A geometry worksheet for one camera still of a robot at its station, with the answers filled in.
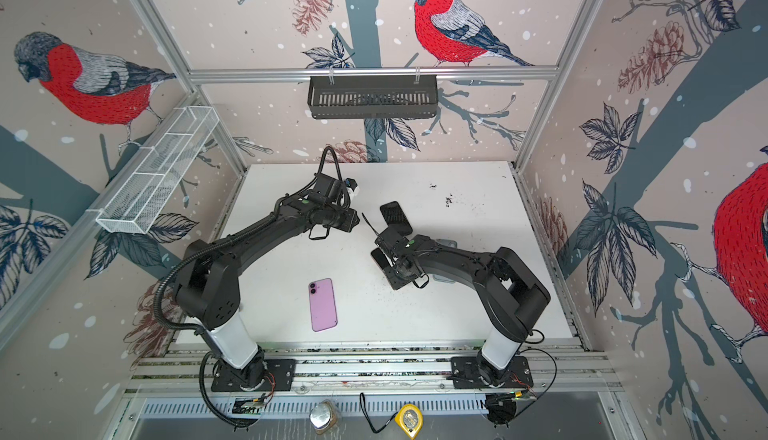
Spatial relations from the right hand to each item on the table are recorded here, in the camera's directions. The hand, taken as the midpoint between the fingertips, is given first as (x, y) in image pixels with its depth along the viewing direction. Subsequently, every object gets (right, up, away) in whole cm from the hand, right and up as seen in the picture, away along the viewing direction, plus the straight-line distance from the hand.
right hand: (396, 280), depth 89 cm
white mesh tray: (-64, +34, -9) cm, 73 cm away
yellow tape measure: (+3, -25, -22) cm, 33 cm away
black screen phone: (-5, +6, +6) cm, 10 cm away
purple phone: (-22, -7, -3) cm, 23 cm away
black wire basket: (-8, +62, +17) cm, 64 cm away
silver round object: (-15, -19, -29) cm, 38 cm away
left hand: (-12, +19, 0) cm, 22 cm away
